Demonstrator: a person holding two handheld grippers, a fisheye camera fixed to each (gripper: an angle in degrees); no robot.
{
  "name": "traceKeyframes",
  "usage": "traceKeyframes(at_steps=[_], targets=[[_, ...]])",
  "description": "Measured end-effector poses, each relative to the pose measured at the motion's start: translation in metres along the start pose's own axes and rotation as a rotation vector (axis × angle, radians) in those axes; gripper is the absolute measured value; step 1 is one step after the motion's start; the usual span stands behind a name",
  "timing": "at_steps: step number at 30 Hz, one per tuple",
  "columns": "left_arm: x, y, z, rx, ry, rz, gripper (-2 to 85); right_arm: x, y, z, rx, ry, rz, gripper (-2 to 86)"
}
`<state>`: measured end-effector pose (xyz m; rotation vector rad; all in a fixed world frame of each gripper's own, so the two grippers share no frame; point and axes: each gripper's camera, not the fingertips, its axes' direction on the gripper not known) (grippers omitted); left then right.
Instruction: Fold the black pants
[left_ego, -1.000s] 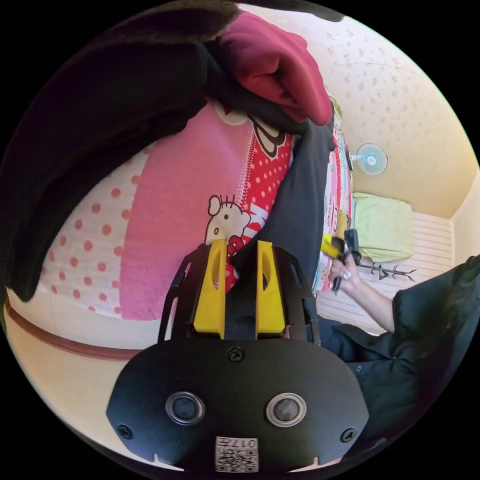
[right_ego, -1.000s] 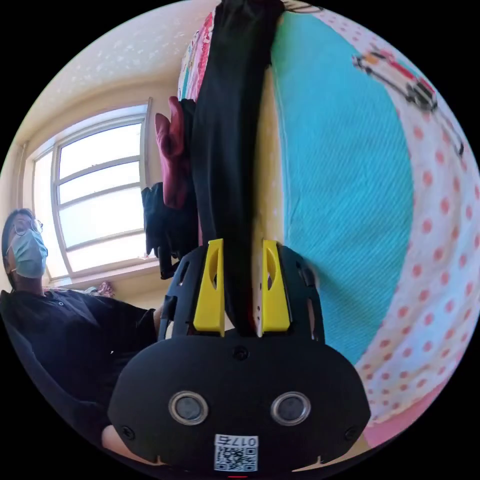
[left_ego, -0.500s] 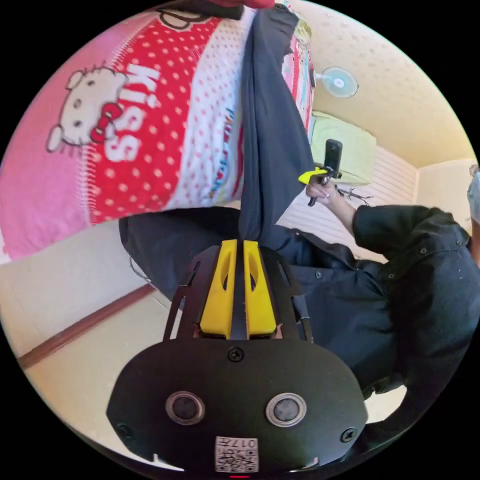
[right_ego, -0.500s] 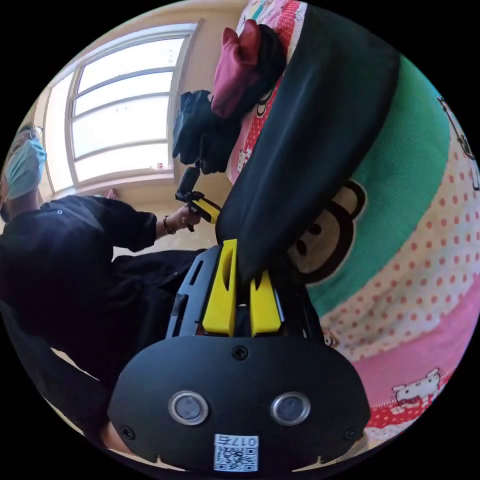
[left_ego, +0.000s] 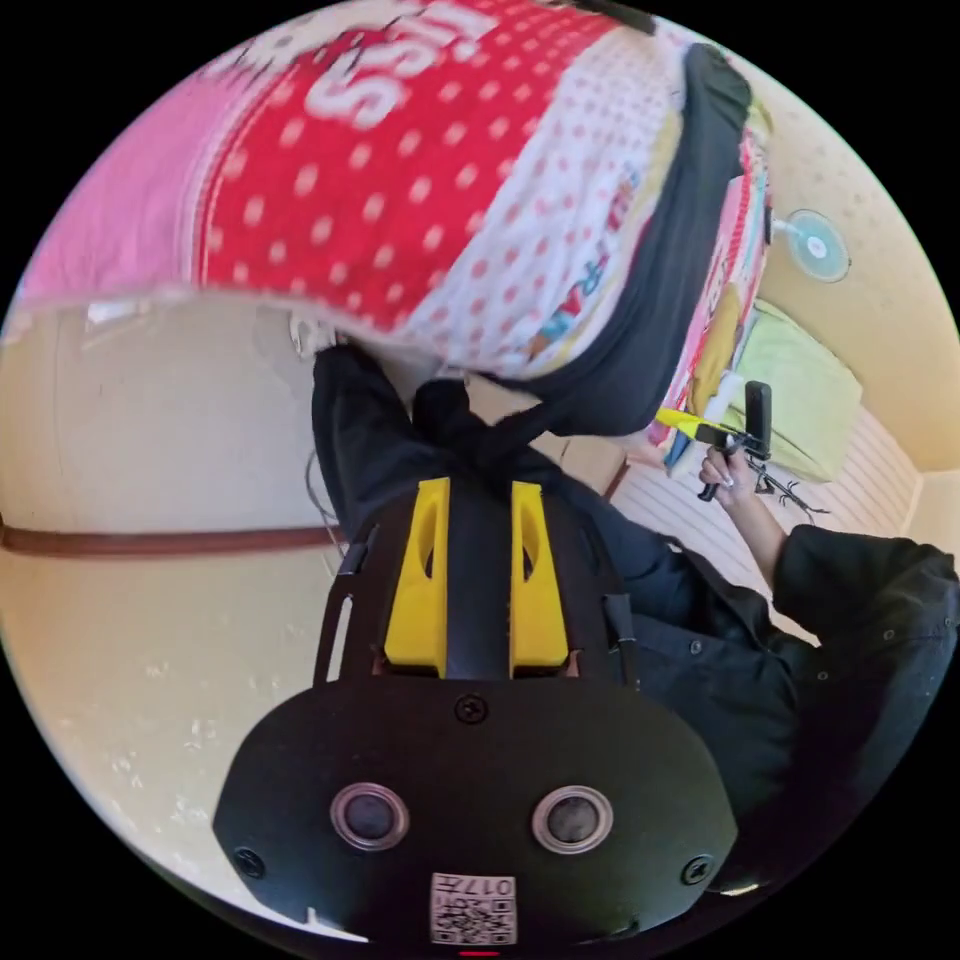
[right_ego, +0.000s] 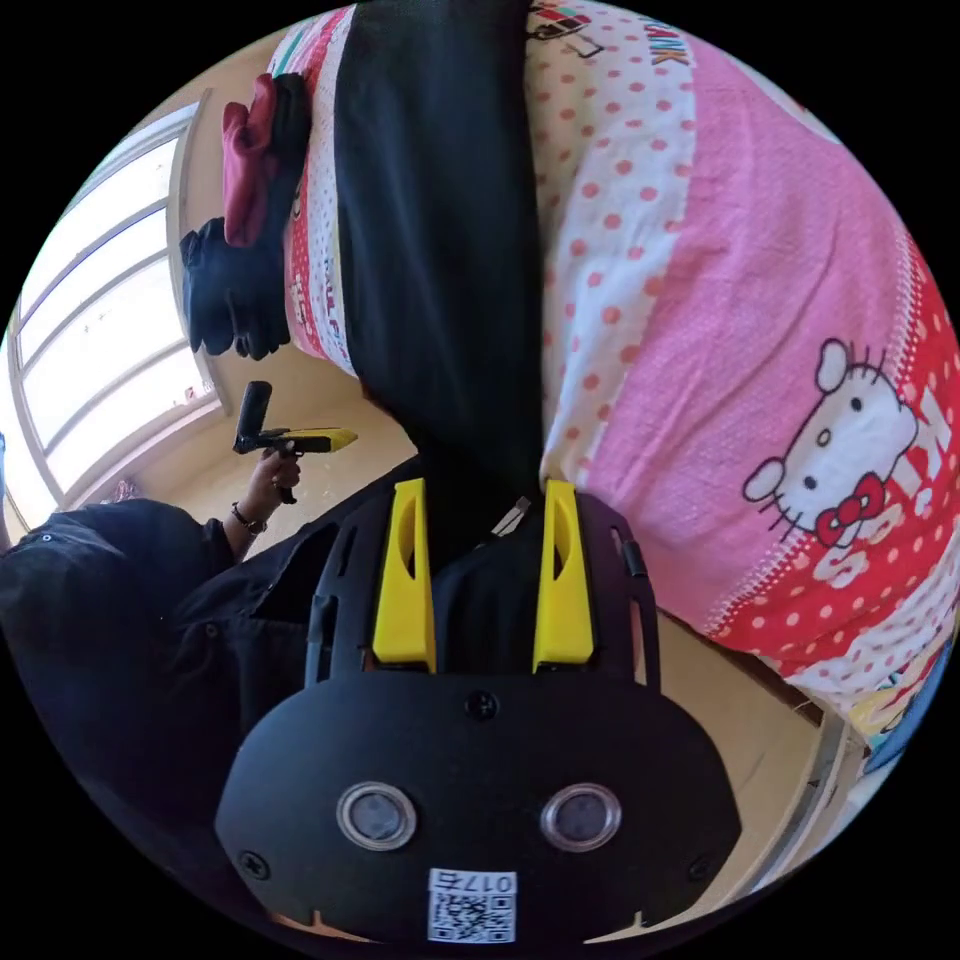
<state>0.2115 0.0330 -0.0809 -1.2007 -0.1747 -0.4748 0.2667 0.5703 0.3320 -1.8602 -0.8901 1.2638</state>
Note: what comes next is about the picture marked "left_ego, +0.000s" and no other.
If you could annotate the pale blue fan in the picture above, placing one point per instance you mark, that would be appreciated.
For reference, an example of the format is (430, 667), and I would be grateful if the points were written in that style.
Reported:
(816, 245)

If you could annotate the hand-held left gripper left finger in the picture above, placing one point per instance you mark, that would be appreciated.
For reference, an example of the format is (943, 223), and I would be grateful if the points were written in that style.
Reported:
(411, 600)

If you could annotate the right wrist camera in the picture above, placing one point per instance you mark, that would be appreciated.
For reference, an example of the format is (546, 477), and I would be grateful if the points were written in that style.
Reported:
(757, 416)

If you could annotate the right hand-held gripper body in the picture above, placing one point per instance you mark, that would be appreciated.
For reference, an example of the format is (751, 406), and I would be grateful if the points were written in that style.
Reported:
(721, 437)

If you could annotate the person's right hand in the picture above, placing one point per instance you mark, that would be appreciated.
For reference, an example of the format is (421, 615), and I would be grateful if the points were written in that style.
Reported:
(731, 476)

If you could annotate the person's right forearm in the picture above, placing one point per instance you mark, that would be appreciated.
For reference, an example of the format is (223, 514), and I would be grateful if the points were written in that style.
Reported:
(759, 541)

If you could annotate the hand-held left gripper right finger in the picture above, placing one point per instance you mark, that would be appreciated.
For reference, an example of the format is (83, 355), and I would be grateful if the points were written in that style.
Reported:
(538, 607)

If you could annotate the bed with printed dotted sheet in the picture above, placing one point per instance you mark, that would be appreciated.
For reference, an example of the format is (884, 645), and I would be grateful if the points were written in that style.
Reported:
(337, 187)

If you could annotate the light green pillow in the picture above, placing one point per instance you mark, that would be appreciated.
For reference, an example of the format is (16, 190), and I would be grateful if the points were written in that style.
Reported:
(799, 390)

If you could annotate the black pants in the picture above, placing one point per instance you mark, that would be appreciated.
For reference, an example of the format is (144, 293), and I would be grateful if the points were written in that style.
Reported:
(660, 262)

